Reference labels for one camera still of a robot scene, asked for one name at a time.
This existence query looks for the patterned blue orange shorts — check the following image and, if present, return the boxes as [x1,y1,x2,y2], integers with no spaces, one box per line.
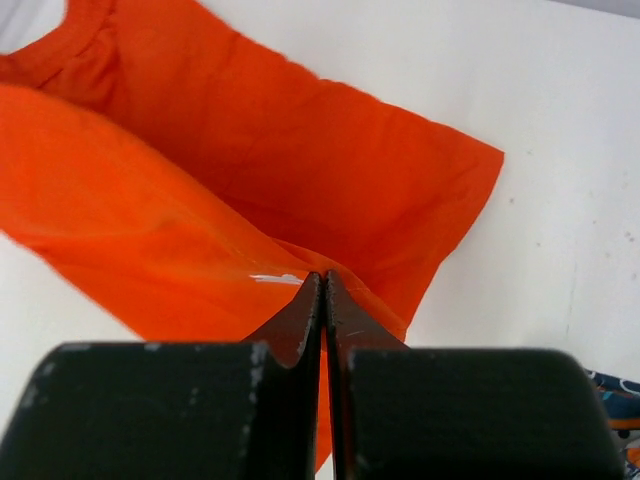
[587,370,639,480]

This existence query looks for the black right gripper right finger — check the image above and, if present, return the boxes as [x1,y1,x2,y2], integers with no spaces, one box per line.
[326,272,624,479]

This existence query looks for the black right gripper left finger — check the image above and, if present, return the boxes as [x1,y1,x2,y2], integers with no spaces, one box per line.
[1,273,321,479]

